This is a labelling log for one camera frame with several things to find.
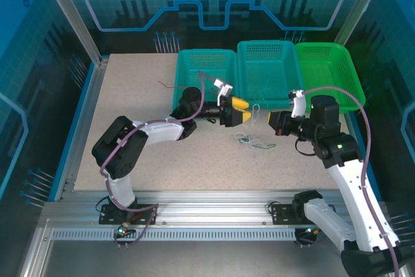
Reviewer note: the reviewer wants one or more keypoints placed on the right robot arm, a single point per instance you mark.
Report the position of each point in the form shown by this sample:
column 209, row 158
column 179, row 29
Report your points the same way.
column 347, row 183

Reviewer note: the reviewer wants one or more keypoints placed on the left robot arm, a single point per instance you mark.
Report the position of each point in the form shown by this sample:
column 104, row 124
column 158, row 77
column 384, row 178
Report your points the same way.
column 159, row 134

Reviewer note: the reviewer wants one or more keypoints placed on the teal basket with slotted floor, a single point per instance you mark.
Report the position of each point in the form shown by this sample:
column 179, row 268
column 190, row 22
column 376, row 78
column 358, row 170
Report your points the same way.
column 207, row 63

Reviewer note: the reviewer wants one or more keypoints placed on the green plastic basket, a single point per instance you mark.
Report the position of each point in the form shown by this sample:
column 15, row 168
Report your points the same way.
column 327, row 69

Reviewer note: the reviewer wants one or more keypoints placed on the teal perforated plastic basket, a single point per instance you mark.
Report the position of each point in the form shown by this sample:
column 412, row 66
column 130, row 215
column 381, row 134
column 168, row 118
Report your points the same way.
column 275, row 63

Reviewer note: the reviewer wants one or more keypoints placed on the right power connector with LED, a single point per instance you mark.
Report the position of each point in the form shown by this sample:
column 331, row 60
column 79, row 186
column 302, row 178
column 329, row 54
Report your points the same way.
column 311, row 231

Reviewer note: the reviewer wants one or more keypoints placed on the power connector with led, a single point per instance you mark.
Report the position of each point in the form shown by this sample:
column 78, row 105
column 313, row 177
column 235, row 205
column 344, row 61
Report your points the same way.
column 311, row 231
column 123, row 230

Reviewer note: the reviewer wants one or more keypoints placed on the metal front shelf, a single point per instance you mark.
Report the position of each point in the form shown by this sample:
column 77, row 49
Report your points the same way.
column 210, row 257

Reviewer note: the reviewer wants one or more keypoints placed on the left power connector with LED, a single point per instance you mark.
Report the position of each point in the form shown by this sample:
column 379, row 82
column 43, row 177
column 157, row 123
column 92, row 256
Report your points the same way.
column 123, row 230

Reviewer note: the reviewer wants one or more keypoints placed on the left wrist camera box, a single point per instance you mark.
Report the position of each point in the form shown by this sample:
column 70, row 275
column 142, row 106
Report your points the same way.
column 223, row 89

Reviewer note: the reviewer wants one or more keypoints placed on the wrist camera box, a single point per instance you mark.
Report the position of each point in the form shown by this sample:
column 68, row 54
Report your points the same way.
column 297, row 103
column 223, row 89

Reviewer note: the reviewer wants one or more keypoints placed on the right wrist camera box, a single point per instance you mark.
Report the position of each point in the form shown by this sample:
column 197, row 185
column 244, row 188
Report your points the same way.
column 297, row 103

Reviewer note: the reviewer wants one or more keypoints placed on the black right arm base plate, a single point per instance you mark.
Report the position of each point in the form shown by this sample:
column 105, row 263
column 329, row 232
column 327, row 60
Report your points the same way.
column 280, row 213

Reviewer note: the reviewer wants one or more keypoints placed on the aluminium mounting rail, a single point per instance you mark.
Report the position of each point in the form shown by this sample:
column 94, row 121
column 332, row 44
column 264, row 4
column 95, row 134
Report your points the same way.
column 210, row 209

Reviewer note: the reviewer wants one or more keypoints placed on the aluminium side rail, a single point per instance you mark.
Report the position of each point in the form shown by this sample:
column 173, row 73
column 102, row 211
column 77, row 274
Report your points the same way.
column 87, row 111

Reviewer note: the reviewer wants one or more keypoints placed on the right aluminium frame post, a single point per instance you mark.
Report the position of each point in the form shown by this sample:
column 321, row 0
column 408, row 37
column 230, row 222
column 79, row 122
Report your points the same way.
column 361, row 4

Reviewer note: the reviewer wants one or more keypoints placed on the aluminium frame post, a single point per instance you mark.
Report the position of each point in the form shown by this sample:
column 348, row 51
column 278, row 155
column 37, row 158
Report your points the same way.
column 74, row 14
column 361, row 4

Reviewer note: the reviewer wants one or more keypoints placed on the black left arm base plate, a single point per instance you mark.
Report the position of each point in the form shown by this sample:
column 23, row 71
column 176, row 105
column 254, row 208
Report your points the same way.
column 107, row 217

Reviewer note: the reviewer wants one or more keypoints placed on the left aluminium frame post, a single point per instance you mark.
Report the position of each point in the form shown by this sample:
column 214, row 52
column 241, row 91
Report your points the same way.
column 74, row 14

